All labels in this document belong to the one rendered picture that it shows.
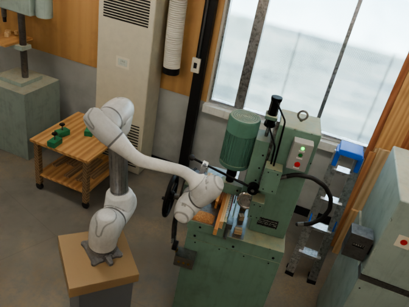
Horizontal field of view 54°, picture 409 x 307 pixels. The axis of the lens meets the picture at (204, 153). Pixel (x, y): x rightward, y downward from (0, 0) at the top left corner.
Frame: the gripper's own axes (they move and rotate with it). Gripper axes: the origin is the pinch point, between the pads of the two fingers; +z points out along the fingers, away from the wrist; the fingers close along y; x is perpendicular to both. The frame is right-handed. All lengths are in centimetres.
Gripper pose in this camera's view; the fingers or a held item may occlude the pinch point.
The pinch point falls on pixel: (201, 172)
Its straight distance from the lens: 224.8
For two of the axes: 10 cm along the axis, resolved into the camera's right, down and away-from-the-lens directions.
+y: 3.5, -7.7, -5.3
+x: -9.1, -4.2, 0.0
